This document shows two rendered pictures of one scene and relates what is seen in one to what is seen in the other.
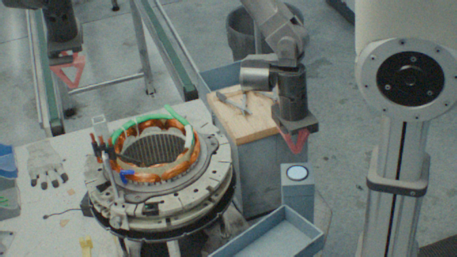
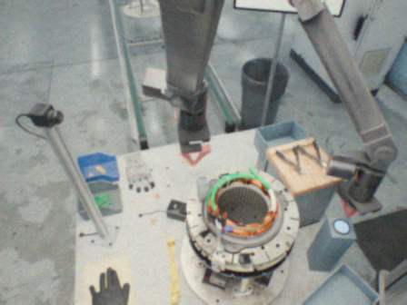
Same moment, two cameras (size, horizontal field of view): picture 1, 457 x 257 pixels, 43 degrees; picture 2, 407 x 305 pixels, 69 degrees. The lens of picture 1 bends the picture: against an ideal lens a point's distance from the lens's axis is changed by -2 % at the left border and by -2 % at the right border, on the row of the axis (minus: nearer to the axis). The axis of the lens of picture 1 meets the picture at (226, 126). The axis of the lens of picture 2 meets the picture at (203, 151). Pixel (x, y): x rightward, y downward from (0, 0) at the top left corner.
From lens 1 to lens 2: 58 cm
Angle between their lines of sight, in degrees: 9
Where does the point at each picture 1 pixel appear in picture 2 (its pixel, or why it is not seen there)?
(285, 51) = (382, 159)
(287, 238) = (344, 290)
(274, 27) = (375, 137)
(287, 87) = (369, 182)
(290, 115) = (361, 200)
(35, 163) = (132, 172)
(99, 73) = not seen: hidden behind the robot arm
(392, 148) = not seen: outside the picture
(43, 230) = (139, 226)
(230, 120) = (288, 175)
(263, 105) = (309, 164)
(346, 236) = not seen: hidden behind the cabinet
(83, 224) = (167, 223)
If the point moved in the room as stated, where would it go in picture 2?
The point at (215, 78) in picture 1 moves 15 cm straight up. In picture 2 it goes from (266, 132) to (272, 102)
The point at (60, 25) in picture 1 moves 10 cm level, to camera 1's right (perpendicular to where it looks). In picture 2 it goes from (195, 119) to (244, 119)
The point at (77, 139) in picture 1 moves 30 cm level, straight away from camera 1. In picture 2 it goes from (159, 154) to (147, 116)
